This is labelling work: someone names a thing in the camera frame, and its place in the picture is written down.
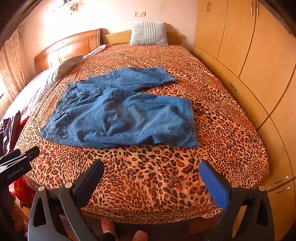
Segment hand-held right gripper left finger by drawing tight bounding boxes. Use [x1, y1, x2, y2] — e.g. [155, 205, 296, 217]
[30, 159, 105, 241]

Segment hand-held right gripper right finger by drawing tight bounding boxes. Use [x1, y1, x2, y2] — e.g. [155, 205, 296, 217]
[198, 161, 275, 241]

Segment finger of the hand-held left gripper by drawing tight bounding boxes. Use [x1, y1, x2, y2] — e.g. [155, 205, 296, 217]
[20, 146, 40, 163]
[0, 149, 22, 166]

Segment blue denim pants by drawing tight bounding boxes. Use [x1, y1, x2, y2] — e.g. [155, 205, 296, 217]
[38, 66, 200, 149]

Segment red patterned bag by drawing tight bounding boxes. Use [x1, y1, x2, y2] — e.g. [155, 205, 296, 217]
[13, 176, 36, 208]

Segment dark shiny garment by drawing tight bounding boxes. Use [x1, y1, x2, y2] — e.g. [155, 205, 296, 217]
[0, 111, 23, 154]

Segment red polka dot slipper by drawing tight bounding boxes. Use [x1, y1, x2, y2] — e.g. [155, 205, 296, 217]
[100, 219, 115, 235]
[133, 230, 149, 241]

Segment leopard print bedspread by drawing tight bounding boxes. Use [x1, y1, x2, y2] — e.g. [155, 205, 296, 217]
[14, 43, 270, 222]

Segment white quilt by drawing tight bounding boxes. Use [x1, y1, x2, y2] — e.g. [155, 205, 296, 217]
[0, 44, 107, 130]

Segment patterned curtain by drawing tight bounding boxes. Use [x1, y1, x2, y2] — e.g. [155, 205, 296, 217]
[0, 28, 26, 102]

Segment plain grey pillow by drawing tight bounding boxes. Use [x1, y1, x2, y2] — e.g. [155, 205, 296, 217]
[44, 54, 85, 87]

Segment carved wooden headboard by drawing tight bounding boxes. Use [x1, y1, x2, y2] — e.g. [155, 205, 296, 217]
[34, 28, 103, 75]

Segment tan wooden wardrobe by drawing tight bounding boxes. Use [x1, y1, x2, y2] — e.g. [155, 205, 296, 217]
[192, 0, 296, 241]

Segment plain light wooden headboard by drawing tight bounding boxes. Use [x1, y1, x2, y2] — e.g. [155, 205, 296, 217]
[103, 30, 193, 46]

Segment grey striped pillow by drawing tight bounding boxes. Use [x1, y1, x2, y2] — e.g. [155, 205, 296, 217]
[129, 22, 169, 46]

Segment hanging crystal lamp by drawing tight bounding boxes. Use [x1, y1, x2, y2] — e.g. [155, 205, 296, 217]
[62, 0, 83, 11]

